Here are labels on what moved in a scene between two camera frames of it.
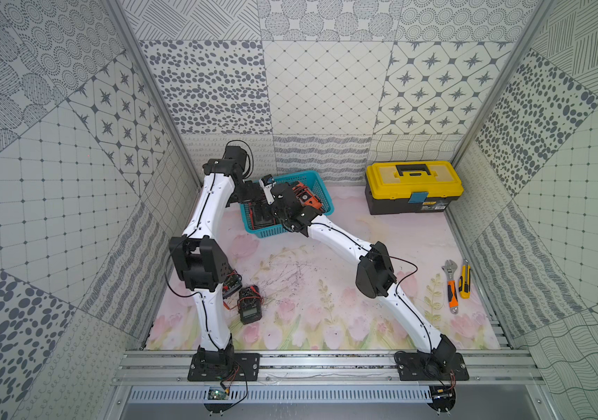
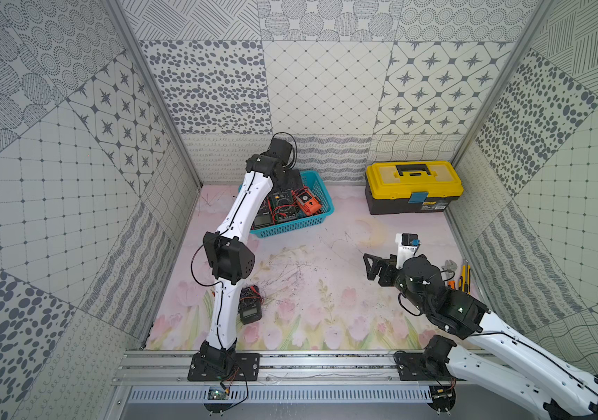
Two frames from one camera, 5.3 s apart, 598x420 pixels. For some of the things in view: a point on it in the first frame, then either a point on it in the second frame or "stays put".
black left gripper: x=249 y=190 to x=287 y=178
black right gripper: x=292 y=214 to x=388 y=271
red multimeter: x=260 y=216 stays put
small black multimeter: x=249 y=304 stays put
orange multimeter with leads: x=307 y=197 stays put
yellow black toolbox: x=398 y=187 stays put
